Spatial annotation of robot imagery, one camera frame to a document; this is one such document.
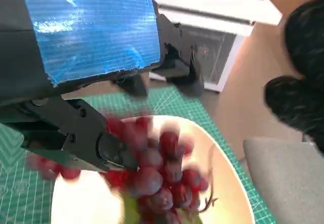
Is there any bare left robot hand, blue tape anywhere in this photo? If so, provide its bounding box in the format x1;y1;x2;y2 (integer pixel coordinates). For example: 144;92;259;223
0;0;205;173

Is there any right robot hand, black glove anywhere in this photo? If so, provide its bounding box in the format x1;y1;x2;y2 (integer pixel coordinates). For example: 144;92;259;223
263;0;324;156

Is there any red toy grape bunch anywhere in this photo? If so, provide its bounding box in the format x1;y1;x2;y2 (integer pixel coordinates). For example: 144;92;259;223
27;116;218;224

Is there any white plate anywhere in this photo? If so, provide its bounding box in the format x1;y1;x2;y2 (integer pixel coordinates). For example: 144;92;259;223
50;114;255;224

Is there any grey upholstered seat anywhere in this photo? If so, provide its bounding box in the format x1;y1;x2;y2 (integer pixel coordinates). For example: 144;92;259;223
242;137;324;224

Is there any white mesh cabinet, red light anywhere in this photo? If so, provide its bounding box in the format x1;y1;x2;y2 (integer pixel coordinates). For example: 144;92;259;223
148;23;245;93

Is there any white desk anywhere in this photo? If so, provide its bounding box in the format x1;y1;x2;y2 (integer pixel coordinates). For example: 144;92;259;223
140;0;284;27

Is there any green cutting mat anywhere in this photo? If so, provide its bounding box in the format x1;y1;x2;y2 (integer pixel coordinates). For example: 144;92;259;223
0;86;264;224

